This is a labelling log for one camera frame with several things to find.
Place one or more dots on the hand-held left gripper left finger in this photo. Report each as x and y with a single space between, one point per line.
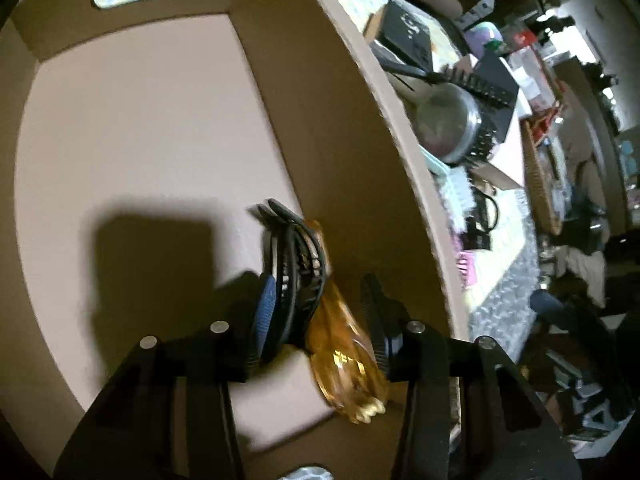
265 310

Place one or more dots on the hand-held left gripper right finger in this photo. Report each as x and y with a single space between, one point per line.
372 310

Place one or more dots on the amber translucent hair clip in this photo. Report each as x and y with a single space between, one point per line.
340 355

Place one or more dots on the round metal tin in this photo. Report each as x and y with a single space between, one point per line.
445 120

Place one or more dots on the brown cardboard box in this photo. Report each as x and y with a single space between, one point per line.
150 135

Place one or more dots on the pink cloth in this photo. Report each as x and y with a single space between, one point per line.
465 265

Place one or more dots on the wicker basket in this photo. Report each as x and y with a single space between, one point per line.
540 185

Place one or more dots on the black hairbrush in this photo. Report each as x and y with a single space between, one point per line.
480 85

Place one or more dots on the black square box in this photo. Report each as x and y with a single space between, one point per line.
405 35

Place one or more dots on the purple plastic container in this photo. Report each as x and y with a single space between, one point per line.
482 35

